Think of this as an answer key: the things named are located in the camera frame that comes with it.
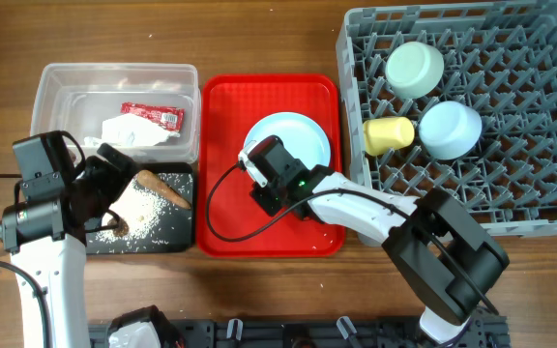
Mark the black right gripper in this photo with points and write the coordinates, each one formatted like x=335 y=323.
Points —
x=260 y=194

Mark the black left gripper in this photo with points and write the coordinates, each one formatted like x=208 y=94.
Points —
x=115 y=181

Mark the white napkin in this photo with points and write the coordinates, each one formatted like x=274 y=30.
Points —
x=129 y=130

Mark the white rice pile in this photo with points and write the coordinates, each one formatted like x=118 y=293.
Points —
x=152 y=220

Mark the light blue plate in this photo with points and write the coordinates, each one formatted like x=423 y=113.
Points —
x=303 y=138

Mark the red ketchup sachet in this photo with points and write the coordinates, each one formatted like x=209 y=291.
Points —
x=168 y=117

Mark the brown meat scrap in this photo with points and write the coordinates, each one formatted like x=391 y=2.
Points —
x=118 y=227

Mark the yellow plastic cup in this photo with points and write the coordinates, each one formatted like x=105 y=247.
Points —
x=387 y=133

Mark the light blue bowl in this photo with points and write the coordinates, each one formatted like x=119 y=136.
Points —
x=450 y=129

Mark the mint green bowl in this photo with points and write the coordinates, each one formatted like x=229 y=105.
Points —
x=414 y=69

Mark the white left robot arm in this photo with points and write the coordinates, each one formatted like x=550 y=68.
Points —
x=46 y=234

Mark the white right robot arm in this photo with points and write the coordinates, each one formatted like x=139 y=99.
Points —
x=446 y=257

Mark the grey-blue dishwasher rack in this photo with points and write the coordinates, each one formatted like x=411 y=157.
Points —
x=501 y=60

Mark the red plastic tray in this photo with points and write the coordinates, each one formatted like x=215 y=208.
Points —
x=225 y=211

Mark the black tray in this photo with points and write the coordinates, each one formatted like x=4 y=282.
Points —
x=179 y=243

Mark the clear plastic storage box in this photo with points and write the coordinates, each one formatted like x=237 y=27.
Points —
x=79 y=97

